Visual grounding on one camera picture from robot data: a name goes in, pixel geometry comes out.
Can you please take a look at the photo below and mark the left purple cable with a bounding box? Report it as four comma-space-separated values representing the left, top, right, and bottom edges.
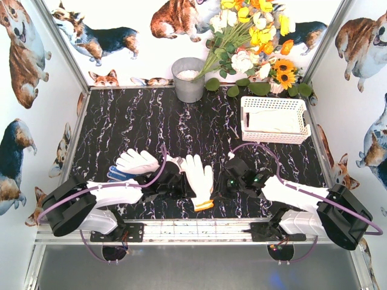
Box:
37, 144, 169, 266

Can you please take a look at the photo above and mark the white glove orange cuff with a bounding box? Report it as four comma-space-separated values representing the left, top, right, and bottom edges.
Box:
116, 149, 160, 175

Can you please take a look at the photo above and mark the purple cable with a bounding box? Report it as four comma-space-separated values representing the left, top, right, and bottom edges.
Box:
37, 144, 169, 266
229, 142, 384, 263

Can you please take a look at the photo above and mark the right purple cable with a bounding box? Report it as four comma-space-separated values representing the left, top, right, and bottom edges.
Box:
229, 142, 384, 263

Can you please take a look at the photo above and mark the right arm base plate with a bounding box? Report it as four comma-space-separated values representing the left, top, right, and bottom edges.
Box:
247, 222, 307, 242

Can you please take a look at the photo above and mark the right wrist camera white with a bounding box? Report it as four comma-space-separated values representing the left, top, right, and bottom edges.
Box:
227, 152, 235, 160

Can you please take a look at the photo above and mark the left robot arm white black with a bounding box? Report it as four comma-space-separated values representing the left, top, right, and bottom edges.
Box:
38, 161, 196, 242

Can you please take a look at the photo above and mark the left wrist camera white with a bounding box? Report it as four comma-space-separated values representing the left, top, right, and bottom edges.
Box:
166, 155, 183, 175

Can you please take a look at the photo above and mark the white perforated storage basket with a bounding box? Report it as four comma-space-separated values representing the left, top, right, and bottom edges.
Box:
241, 96, 311, 144

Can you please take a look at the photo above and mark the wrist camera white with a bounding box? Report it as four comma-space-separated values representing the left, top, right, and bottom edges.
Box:
166, 155, 183, 175
227, 152, 235, 160

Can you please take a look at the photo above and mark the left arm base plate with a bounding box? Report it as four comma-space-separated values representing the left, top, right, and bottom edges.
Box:
90, 222, 145, 242

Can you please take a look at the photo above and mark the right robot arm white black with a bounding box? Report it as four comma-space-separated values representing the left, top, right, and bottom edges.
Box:
216, 153, 372, 251

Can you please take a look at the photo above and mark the artificial flower bouquet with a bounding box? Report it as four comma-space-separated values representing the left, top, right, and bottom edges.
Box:
195, 1, 317, 97

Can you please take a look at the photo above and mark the blue dotted glove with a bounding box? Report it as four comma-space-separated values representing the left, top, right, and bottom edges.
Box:
107, 166, 137, 182

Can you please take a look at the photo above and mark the grey metal bucket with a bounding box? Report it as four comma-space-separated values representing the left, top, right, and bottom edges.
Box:
171, 57, 205, 103

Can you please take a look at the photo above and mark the yellow coated glove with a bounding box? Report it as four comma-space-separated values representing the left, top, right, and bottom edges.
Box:
181, 154, 213, 211

